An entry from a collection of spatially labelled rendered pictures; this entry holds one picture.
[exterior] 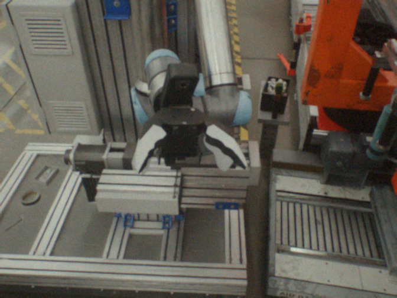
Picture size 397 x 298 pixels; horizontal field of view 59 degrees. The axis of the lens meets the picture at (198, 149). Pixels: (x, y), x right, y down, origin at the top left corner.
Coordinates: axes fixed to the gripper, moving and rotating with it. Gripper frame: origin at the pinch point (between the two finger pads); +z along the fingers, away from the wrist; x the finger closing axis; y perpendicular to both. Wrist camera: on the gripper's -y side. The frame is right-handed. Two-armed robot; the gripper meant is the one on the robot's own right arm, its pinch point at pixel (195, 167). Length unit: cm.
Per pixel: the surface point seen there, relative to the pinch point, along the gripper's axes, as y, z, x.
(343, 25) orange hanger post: 15, -108, -93
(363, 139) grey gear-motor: 66, -88, -115
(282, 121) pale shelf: 69, -109, -79
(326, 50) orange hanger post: 28, -110, -90
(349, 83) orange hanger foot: 42, -105, -106
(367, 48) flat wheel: 51, -173, -165
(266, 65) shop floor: 107, -256, -135
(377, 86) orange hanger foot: 41, -99, -119
